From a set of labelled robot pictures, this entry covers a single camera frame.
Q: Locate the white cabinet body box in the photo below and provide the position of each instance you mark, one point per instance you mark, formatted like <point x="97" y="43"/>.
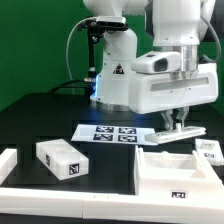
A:
<point x="169" y="175"/>

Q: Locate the white cabinet top block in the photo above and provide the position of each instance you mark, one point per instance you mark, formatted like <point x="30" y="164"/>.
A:
<point x="63" y="160"/>

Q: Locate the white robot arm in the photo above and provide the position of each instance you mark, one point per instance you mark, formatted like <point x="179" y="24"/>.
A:
<point x="164" y="26"/>

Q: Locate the white door panel with tags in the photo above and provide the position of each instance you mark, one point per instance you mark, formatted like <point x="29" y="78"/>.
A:
<point x="175" y="135"/>

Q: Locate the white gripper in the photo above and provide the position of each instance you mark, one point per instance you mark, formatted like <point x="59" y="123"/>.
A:
<point x="155" y="93"/>

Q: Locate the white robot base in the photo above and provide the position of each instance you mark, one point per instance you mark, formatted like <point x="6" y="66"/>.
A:
<point x="112" y="83"/>

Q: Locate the black camera on stand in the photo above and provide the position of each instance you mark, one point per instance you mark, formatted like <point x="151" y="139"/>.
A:
<point x="100" y="24"/>

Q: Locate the white obstacle fence left piece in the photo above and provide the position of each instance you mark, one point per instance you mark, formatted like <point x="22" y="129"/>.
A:
<point x="8" y="161"/>

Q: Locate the white obstacle fence front bar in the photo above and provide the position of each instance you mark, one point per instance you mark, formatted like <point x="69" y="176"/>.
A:
<point x="110" y="206"/>

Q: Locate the white sheet with tags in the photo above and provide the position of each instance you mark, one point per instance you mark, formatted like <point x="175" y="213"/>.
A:
<point x="111" y="134"/>

